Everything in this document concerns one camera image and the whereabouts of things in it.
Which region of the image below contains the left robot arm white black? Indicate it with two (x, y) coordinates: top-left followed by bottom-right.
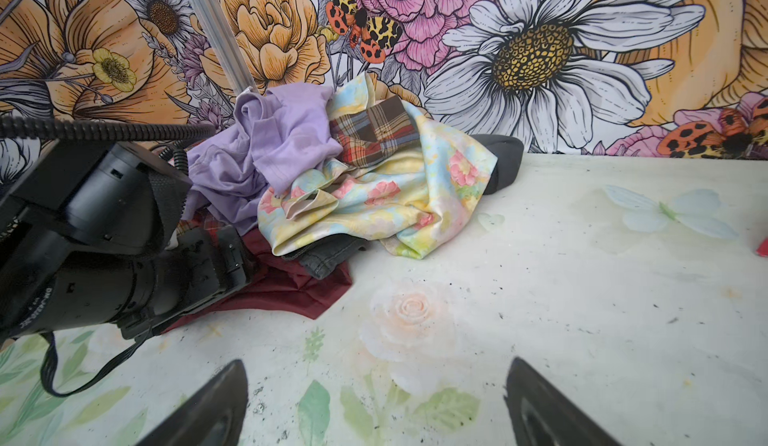
(1, 140), (255, 340)

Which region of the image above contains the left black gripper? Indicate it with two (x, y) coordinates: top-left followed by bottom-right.
(116, 226), (255, 341)

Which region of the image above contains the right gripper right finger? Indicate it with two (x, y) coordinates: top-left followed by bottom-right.
(504, 357), (620, 446)

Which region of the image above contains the maroon cloth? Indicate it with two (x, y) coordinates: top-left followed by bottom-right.
(168, 229), (353, 331)

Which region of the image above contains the red plaid cloth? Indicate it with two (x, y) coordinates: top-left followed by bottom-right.
(330, 98), (420, 168)

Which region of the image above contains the dark grey cloth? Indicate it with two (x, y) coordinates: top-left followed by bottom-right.
(283, 134), (525, 280)

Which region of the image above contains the pastel floral cloth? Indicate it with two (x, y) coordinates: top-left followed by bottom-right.
(258, 98), (497, 259)

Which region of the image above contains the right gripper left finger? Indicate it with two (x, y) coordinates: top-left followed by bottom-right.
(137, 359), (248, 446)

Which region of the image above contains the lavender cloth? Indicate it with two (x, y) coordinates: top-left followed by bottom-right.
(182, 82), (342, 234)

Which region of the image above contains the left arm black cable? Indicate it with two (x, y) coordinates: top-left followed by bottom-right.
(0, 114), (217, 399)

